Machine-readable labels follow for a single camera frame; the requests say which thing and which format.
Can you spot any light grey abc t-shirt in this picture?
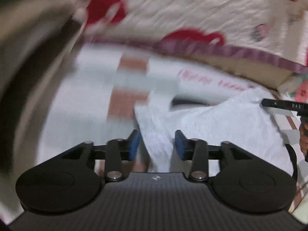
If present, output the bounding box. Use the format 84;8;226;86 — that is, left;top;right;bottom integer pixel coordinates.
134;87;293;175

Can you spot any black cable at right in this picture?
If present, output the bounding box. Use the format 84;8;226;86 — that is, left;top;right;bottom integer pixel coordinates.
284;143;299;181

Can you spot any checkered bed sheet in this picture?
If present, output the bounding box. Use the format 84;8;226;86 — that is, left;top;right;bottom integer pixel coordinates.
36;44;307;207

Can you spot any person's right hand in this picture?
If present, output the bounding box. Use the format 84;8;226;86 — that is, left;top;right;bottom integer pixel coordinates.
299;123;308;155

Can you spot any colourful floral quilt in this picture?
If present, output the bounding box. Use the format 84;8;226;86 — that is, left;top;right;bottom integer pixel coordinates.
278;73;308;103

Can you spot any white red bear quilt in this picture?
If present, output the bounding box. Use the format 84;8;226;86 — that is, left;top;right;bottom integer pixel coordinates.
72;0;308;91

